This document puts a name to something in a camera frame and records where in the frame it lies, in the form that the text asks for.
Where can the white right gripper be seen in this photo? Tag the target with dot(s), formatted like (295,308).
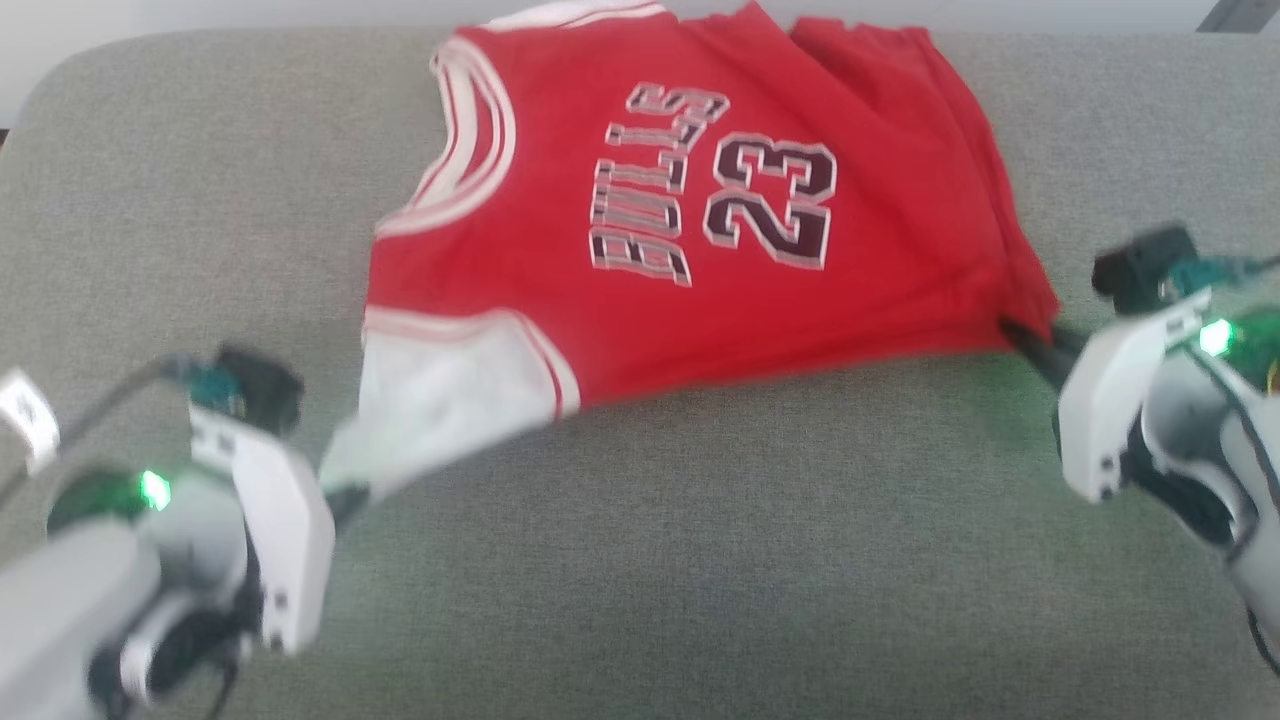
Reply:
(1105,400)

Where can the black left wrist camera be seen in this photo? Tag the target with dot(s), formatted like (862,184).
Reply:
(262,385)

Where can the grey metal frame post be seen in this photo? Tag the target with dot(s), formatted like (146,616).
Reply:
(1240,15)

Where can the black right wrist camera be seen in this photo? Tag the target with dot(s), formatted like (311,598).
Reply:
(1140,265)

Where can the grey fabric sofa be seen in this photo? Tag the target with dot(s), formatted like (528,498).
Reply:
(700,560)

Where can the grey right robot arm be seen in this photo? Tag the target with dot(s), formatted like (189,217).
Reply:
(1210,440)

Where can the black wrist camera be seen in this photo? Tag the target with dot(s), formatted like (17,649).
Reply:
(1140,265)
(262,385)

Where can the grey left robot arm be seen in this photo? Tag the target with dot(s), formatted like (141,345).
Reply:
(70,600)

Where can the red white basketball jersey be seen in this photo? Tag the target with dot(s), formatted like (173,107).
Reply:
(600,330)

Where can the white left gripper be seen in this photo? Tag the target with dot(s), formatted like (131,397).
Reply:
(285,540)

